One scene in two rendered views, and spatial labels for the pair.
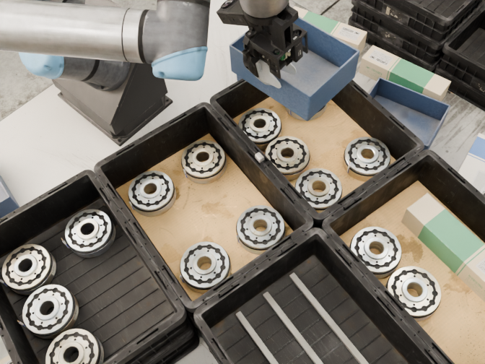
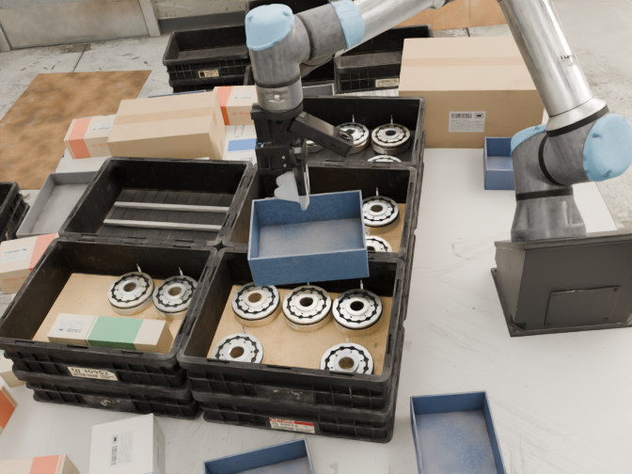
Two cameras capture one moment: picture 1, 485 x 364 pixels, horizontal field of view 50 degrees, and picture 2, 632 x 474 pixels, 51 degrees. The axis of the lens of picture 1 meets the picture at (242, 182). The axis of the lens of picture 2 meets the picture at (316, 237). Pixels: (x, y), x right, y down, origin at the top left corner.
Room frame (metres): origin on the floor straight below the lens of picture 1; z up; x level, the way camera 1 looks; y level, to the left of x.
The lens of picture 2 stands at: (1.34, -0.70, 1.90)
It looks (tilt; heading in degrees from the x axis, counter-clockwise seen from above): 44 degrees down; 136
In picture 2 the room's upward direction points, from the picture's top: 8 degrees counter-clockwise
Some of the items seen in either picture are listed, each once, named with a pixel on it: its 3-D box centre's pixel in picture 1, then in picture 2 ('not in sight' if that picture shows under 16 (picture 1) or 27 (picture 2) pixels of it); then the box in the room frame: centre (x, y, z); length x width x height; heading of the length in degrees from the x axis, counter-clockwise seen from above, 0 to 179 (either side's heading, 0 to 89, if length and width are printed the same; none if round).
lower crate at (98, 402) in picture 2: not in sight; (132, 341); (0.35, -0.37, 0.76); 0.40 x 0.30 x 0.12; 30
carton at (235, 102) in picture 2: not in sight; (236, 105); (-0.17, 0.47, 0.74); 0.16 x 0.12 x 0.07; 34
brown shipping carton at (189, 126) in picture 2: not in sight; (169, 137); (-0.17, 0.19, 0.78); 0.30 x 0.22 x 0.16; 41
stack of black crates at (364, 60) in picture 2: not in sight; (387, 93); (-0.14, 1.25, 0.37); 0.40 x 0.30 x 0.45; 40
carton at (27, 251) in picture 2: not in sight; (32, 262); (-0.10, -0.36, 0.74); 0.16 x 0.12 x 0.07; 47
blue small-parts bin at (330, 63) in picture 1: (293, 61); (308, 237); (0.72, -0.13, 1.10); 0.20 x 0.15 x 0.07; 41
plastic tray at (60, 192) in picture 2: not in sight; (69, 207); (-0.23, -0.16, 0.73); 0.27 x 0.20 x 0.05; 127
